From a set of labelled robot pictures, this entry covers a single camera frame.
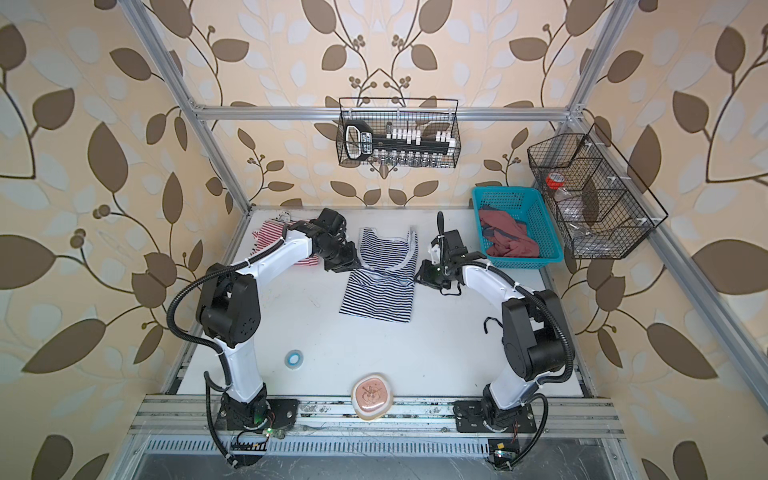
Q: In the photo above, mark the teal plastic laundry basket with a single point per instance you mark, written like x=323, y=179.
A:
x=524, y=205

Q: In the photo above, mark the back wire basket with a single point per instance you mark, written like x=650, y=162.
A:
x=431, y=113

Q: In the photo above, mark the pink red garment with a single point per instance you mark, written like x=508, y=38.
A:
x=507, y=237

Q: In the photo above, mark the pink round dish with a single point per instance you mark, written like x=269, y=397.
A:
x=372, y=397

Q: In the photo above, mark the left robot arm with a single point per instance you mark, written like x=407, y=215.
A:
x=221, y=311

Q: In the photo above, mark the red white striped tank top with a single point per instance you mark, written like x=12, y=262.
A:
x=269, y=232

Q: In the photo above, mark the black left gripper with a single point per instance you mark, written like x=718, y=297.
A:
x=351, y=261

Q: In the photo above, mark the blue white striped tank top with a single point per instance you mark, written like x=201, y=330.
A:
x=383, y=287

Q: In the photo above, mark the aluminium frame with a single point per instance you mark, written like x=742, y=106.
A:
x=745, y=356

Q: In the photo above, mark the black socket tool set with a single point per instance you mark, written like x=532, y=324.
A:
x=360, y=142

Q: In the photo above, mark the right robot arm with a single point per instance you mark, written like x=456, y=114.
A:
x=535, y=338

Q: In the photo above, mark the blue tape roll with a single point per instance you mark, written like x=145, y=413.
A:
x=294, y=359

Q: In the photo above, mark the wire basket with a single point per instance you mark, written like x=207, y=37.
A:
x=618, y=210
x=431, y=113

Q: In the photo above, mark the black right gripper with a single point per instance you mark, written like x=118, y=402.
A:
x=425, y=275

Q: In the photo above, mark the red capped plastic bottle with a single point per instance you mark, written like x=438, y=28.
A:
x=564, y=197

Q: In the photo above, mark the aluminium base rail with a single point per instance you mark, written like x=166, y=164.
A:
x=328, y=426

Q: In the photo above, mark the right wire basket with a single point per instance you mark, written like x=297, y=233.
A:
x=618, y=210

